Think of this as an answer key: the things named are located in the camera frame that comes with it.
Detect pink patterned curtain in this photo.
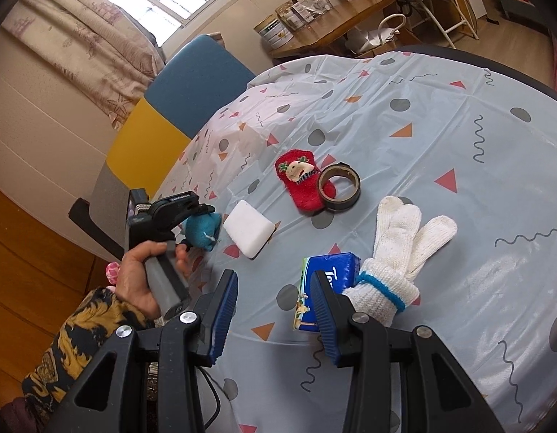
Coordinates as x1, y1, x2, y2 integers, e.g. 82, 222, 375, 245
1, 0, 166, 131

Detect grey yellow blue chair back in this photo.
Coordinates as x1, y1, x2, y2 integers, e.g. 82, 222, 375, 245
90, 34, 256, 235

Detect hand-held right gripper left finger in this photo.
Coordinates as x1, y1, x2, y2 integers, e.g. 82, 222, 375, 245
48, 270, 240, 433

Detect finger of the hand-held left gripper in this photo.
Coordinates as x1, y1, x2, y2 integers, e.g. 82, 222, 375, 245
177, 204, 216, 227

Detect blue tissue packet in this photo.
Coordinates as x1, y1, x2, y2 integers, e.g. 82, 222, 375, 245
293, 253, 363, 332

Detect packaged gift boxes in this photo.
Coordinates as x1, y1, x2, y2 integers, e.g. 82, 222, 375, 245
275, 0, 332, 32

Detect person's left forearm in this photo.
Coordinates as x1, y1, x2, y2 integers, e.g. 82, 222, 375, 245
21, 286, 155, 411

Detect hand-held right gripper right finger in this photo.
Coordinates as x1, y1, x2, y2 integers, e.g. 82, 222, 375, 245
308, 271, 505, 433

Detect cream powder can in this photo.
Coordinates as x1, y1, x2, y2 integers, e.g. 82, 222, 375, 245
254, 14, 294, 50

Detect small blue plush toy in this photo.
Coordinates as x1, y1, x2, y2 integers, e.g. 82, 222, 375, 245
184, 211, 223, 252

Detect wooden wardrobe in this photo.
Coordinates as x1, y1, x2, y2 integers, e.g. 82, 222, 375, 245
0, 179, 126, 398

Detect red christmas sock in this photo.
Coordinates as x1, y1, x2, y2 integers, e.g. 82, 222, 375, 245
275, 147, 338, 214

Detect black rolled mat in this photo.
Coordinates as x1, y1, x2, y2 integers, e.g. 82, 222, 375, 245
69, 198, 126, 251

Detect white knitted glove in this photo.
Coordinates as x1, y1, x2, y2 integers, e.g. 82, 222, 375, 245
342, 195, 458, 325

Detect dark tape roll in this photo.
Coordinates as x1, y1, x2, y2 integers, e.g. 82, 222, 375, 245
317, 162, 361, 213

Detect person's left hand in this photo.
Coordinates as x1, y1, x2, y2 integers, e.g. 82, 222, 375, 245
116, 240, 193, 317

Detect white handled bag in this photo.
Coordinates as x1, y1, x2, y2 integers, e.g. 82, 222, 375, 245
346, 13, 408, 55

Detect white sponge block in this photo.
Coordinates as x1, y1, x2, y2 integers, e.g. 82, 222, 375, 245
223, 200, 276, 260

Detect patterned light blue tablecloth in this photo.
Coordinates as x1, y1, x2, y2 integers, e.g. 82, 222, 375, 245
154, 49, 557, 433

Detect wooden side desk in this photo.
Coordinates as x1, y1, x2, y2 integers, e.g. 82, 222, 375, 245
272, 0, 424, 59

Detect folding chair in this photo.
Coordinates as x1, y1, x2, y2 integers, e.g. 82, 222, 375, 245
393, 0, 480, 48

